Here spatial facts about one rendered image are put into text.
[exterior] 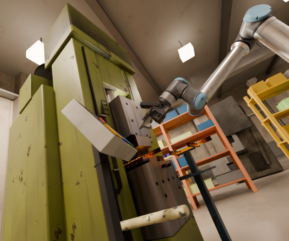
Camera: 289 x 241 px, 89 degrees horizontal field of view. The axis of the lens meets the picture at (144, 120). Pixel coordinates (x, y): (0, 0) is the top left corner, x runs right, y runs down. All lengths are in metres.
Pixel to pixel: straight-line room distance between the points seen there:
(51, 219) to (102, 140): 0.87
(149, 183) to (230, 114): 4.72
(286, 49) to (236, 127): 4.52
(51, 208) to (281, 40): 1.68
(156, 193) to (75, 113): 0.72
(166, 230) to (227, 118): 4.75
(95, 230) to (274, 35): 1.41
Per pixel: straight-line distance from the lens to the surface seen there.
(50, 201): 1.35
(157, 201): 1.09
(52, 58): 2.02
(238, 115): 5.53
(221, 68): 1.09
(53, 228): 1.34
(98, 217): 1.04
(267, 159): 5.71
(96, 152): 0.76
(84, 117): 0.65
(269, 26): 1.11
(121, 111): 1.28
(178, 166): 4.14
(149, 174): 1.09
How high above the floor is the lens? 0.75
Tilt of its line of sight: 24 degrees up
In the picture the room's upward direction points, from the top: 20 degrees counter-clockwise
